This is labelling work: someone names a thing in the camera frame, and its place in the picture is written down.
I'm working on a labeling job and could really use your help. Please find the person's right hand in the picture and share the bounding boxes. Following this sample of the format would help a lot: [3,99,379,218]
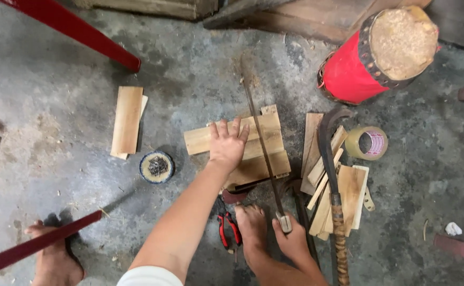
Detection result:
[272,212,313,264]

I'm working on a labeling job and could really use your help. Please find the person's left hand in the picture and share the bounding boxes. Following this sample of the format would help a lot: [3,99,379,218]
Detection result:
[208,118,251,172]

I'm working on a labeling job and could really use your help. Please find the thin rusty hand saw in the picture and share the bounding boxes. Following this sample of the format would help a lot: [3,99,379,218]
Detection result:
[239,56,293,234]

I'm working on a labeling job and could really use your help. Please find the long pale wooden board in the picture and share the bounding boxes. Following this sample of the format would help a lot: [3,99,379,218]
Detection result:
[184,113,285,161]

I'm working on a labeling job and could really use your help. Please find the person's right foot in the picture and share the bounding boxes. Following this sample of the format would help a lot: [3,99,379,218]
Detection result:
[234,204,269,266]

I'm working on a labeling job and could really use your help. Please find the person's foot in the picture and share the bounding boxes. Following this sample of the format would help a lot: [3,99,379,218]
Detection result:
[234,204,269,266]
[24,220,86,286]

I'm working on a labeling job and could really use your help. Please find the red black pliers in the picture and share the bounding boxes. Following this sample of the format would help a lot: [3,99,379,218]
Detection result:
[215,197,243,252]

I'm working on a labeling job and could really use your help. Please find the dark red curved piece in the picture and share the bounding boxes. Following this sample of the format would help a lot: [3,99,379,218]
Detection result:
[221,187,256,205]

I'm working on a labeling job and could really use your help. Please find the wide brown wooden board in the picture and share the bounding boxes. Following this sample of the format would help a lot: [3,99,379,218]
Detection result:
[223,150,292,190]

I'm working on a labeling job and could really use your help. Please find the pile of wooden slats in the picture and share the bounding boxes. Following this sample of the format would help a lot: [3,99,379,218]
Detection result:
[300,112,376,242]

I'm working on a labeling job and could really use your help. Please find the clear packing tape roll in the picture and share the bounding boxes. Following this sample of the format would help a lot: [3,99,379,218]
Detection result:
[344,126,389,161]

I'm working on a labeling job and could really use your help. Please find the heap of dark nails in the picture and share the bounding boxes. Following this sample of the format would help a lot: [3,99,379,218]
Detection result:
[148,156,170,177]

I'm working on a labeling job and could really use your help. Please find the white shirt sleeve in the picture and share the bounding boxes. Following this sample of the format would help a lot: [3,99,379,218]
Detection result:
[116,265,184,286]

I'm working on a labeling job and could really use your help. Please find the blue rimmed bowl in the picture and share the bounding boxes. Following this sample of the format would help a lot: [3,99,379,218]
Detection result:
[139,150,175,184]

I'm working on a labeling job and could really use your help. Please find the red wrapped log stool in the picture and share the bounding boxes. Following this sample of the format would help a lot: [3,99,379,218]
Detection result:
[316,5,441,106]

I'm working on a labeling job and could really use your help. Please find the white crumpled paper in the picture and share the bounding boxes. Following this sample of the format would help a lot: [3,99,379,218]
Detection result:
[444,222,463,237]

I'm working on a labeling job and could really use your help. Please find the reddish brown bar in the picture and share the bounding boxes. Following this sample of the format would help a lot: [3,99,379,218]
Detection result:
[433,233,464,266]

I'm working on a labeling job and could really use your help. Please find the thin pale wooden plank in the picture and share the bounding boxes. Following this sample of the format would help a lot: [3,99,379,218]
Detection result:
[115,95,149,160]

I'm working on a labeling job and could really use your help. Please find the tan wooden plank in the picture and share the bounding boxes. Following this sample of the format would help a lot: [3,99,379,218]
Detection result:
[110,86,144,155]

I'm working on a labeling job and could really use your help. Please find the person's left foot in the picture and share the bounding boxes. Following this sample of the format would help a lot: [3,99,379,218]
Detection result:
[24,220,86,286]

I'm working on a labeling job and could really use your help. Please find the dark red metal bar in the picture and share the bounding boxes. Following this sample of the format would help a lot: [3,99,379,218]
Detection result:
[0,210,103,281]

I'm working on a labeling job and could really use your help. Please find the red metal leg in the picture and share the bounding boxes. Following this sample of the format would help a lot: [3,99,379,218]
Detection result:
[0,0,142,73]

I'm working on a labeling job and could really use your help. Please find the curved billhook wrapped handle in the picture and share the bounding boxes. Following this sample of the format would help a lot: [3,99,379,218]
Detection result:
[316,106,354,286]

